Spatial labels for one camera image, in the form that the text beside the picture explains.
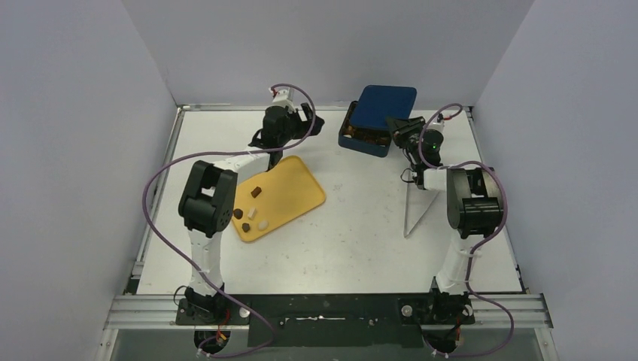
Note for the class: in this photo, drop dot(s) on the metal serving tongs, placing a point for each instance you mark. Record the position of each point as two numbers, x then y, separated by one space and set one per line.
418 202

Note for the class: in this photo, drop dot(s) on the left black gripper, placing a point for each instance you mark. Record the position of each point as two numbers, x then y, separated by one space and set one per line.
304 125

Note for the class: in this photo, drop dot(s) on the dark blue chocolate box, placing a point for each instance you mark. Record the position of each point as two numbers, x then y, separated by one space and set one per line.
373 142

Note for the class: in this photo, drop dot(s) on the white swirl chocolate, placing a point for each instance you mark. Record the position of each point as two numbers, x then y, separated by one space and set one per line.
263 225

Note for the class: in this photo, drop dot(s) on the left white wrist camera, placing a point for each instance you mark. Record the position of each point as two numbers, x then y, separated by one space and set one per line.
283 98

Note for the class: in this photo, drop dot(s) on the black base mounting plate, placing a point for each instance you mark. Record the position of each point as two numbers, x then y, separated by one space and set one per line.
332 320

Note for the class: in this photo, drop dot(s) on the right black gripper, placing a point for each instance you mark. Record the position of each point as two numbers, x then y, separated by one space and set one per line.
408 131

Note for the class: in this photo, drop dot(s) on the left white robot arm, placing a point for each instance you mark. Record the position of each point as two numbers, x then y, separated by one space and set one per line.
207 202

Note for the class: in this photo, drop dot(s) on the dark blue box lid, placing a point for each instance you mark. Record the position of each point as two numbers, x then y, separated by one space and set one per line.
377 102

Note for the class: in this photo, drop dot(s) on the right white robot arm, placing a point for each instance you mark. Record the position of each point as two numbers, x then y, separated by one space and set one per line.
474 200

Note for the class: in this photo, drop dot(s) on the yellow plastic tray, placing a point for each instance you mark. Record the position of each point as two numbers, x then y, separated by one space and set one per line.
290 190

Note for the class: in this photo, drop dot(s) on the brown bar chocolate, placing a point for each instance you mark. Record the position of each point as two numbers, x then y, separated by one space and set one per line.
256 192

